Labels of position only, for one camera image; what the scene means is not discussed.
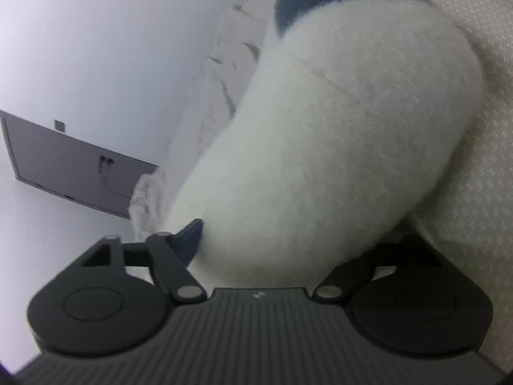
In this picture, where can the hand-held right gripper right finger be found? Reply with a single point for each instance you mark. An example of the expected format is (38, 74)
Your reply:
(352, 272)

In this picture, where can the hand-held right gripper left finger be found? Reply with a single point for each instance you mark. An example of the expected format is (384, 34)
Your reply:
(190, 240)

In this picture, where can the white fluffy sweater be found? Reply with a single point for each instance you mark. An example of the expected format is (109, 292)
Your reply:
(320, 128)

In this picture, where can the beige bed sheet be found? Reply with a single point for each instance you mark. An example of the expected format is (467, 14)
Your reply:
(473, 208)

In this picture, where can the dark grey door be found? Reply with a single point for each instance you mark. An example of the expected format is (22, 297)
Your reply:
(60, 160)

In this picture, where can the white rumpled blanket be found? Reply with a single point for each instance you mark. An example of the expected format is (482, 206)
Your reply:
(224, 68)

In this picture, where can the small wall switch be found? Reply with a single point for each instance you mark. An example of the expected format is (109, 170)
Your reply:
(59, 125)

